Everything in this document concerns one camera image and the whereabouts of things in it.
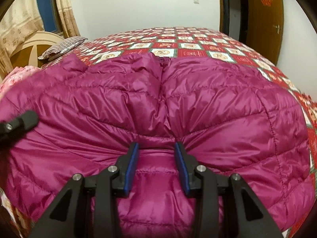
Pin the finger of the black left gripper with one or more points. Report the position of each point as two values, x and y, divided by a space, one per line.
13 130

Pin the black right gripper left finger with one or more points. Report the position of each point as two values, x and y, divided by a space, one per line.
86 206

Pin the magenta quilted down jacket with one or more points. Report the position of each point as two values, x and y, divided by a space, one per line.
173 109

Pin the pink floral blanket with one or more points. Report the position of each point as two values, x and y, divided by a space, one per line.
16 76

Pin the cream wooden headboard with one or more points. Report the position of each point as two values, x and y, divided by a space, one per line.
24 51

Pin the brown wooden door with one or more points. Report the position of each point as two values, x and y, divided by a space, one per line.
261 35

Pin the beige patterned curtain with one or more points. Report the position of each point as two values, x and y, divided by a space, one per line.
23 20

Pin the metal door handle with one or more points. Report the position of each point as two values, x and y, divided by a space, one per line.
277 27

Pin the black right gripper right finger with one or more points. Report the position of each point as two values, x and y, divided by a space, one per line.
226 206

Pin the grey striped pillow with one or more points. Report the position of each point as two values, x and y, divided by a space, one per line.
62 48

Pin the red patchwork bear bedspread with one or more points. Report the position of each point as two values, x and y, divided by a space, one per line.
210 49

